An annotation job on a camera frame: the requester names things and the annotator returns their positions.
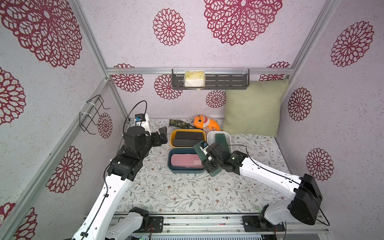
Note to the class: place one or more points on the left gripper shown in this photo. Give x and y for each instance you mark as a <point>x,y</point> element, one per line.
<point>162,135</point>

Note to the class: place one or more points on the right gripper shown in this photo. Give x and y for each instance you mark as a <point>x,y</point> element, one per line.
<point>212,154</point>

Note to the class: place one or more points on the green pencil case front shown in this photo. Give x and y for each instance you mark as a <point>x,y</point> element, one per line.
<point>200,151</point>

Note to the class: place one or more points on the green pencil case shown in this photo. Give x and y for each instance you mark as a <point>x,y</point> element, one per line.
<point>200,151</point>
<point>222,140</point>

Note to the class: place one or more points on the pink pencil case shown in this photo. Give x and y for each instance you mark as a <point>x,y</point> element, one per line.
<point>187,161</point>

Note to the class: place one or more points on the black pencil case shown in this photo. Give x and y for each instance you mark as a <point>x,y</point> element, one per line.
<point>185,143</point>
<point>189,135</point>

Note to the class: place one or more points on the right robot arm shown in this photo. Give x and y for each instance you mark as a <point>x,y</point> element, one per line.
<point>304,198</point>

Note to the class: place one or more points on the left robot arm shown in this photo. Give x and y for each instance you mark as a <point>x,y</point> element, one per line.
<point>118,177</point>

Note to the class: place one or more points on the yellow storage box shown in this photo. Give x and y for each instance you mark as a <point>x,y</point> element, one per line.
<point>189,130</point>

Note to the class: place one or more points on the white storage box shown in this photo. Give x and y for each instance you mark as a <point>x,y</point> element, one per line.
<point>211,138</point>

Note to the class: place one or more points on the floral dark fabric pouch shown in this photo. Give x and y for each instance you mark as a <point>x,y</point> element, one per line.
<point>180,124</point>

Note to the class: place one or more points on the orange fish plush toy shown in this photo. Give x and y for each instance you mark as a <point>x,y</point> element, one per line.
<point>205,123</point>

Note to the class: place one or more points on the floral table mat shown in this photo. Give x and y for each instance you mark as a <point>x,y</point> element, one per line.
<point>158,190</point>

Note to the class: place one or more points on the green cushion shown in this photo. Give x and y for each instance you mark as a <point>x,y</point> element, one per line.
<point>256,110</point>

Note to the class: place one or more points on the yellow sponge in bag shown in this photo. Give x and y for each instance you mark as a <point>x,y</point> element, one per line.
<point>194,79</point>

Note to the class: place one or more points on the aluminium front rail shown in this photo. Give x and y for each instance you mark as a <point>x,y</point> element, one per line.
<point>203,225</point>

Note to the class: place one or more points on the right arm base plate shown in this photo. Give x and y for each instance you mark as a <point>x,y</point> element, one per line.
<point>257,223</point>

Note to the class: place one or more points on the black wire wall rack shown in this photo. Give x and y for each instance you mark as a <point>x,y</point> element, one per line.
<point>87,118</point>

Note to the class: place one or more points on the grey wall shelf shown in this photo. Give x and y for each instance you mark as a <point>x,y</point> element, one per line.
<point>235,81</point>

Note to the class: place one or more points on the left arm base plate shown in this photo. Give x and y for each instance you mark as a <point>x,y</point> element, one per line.
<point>151,225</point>

